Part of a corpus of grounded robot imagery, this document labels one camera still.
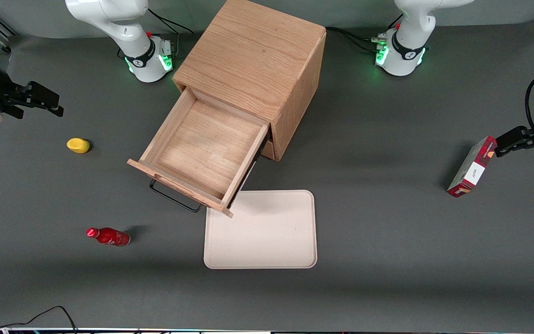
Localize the black right arm base cable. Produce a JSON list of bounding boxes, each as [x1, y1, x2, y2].
[[146, 7, 196, 35]]

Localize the beige plastic tray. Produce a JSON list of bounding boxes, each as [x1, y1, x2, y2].
[[203, 190, 318, 270]]

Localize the red soda bottle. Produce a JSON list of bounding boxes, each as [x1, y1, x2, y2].
[[86, 227, 131, 247]]

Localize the yellow lemon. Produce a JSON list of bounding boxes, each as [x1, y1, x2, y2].
[[66, 138, 90, 154]]

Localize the black left arm base cable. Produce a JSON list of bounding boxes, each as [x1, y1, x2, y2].
[[326, 26, 388, 51]]

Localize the thin black floor cable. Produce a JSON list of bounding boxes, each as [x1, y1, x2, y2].
[[0, 305, 78, 334]]

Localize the oak wooden cabinet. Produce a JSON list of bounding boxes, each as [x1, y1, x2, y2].
[[173, 0, 327, 161]]

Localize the black metal drawer handle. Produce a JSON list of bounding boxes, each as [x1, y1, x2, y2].
[[149, 180, 203, 213]]

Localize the red and white snack box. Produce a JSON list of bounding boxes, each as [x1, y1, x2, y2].
[[447, 135, 498, 198]]

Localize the black arm base cable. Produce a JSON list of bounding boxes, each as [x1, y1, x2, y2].
[[146, 7, 196, 35], [326, 26, 388, 51]]

